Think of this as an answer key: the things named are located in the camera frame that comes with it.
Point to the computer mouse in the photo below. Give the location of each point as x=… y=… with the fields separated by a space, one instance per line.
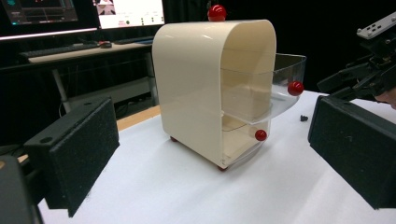
x=106 y=44

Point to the small black screw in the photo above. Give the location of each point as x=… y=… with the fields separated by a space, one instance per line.
x=304 y=118

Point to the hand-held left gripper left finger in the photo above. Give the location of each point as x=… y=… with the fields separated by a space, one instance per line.
x=74 y=152

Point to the clear drawer red knob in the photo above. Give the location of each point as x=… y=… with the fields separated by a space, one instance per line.
x=239 y=146
x=286 y=102

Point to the bright screen monitor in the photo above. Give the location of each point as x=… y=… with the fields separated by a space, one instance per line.
x=134 y=12

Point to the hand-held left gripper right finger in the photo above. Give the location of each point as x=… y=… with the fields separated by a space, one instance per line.
x=355 y=146

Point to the desk with white metal frame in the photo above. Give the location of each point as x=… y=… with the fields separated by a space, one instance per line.
x=93 y=51

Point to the cream drawer cabinet red knob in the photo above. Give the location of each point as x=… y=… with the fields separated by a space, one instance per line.
x=186 y=90

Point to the black keyboard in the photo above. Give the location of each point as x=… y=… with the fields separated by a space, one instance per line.
x=56 y=50
x=134 y=40

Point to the dark screen monitor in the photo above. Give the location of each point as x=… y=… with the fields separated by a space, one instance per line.
x=43 y=12

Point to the white foam board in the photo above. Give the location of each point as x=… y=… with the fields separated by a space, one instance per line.
x=193 y=193

